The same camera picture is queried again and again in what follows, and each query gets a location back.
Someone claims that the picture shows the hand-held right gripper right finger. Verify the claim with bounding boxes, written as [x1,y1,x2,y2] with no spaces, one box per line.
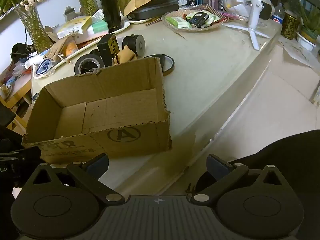
[190,154,292,205]

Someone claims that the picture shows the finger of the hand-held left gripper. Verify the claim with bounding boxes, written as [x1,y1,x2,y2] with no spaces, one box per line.
[10,147,42,161]
[0,104,17,128]

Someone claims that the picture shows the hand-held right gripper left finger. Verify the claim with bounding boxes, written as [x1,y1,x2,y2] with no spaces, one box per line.
[27,153,125,205]

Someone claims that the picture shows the brown cardboard box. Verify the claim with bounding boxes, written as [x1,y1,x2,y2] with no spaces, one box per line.
[21,56,173,164]

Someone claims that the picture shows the black tape roll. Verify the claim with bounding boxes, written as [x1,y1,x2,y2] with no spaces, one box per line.
[74,53,105,75]

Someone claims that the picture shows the tan bear-shaped case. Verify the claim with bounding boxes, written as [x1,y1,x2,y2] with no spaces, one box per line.
[114,46,137,64]

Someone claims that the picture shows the black box yellow sticker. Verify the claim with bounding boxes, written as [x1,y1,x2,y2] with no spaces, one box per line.
[97,33,119,67]

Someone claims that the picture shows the black cylindrical device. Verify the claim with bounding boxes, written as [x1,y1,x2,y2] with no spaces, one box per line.
[122,34,146,57]

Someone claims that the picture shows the wooden chair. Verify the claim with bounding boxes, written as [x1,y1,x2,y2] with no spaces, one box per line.
[0,65,34,137]

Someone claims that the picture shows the clear bag blue outline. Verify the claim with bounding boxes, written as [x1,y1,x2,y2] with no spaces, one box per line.
[35,59,54,77]

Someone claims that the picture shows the blue white packet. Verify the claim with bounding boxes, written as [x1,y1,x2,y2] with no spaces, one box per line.
[25,52,48,68]

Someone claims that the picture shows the black pouch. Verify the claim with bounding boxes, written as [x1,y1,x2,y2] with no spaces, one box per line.
[11,43,34,62]

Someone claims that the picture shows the dark clothing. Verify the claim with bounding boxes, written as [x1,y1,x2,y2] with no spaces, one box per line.
[195,129,320,240]

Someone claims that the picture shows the glass vase with dried flowers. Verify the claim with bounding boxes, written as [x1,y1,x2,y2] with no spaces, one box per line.
[0,0,54,53]

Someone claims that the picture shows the orange packet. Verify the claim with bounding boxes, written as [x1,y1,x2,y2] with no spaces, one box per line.
[64,41,78,57]

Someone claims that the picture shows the brown paper bag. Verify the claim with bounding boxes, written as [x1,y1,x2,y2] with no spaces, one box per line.
[45,26,60,40]

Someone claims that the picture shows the red envelope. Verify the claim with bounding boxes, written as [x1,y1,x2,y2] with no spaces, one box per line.
[76,38,103,49]

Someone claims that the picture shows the white flat box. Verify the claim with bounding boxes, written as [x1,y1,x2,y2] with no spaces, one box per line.
[74,31,110,44]

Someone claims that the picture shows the yellow white medicine box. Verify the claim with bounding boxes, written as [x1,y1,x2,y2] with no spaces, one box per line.
[55,16,92,39]

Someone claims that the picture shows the green tissue pack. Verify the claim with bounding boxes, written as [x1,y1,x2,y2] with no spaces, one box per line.
[86,20,109,35]

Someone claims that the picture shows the white printed packet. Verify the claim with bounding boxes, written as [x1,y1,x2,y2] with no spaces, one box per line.
[92,9,104,22]

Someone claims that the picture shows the round shallow basket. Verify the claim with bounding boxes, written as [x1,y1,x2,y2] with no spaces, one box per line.
[162,9,223,32]

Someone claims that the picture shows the white tray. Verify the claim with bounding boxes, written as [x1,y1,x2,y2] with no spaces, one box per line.
[32,20,131,79]

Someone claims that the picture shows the white green packet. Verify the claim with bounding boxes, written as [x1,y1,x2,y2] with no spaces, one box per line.
[205,14,220,25]

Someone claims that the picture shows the black snack packet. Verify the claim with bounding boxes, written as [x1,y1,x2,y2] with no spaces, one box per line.
[186,12,210,28]

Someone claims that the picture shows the green wipes pack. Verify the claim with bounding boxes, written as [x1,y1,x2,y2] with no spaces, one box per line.
[166,16,192,29]

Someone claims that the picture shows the black thermos bottle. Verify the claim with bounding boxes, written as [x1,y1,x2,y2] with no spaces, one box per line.
[97,0,123,28]

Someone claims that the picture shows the pink wrapped packet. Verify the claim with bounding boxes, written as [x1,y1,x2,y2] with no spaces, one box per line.
[220,11,244,22]

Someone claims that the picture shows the white plate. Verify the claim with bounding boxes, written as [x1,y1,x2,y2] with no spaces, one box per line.
[130,16,160,24]

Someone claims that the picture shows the white flower pot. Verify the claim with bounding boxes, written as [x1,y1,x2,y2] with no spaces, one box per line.
[296,26,318,52]

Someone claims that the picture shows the clear bottle blue label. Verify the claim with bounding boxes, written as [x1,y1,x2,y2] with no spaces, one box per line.
[271,2,285,25]

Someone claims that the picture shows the white gimbal tripod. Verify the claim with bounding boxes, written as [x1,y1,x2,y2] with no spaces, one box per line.
[225,0,272,50]

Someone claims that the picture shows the black zip case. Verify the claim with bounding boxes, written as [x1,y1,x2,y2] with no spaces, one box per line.
[127,0,179,21]

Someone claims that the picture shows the brown paper envelope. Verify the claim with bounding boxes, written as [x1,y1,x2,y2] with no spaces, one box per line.
[124,0,167,17]

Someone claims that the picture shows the aloe plant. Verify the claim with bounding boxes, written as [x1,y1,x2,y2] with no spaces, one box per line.
[295,0,320,38]

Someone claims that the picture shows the tan drawstring pouch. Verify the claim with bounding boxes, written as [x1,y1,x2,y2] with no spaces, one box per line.
[46,36,75,63]

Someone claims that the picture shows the striped ribbon cable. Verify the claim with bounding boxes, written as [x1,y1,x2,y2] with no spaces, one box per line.
[146,4,227,27]

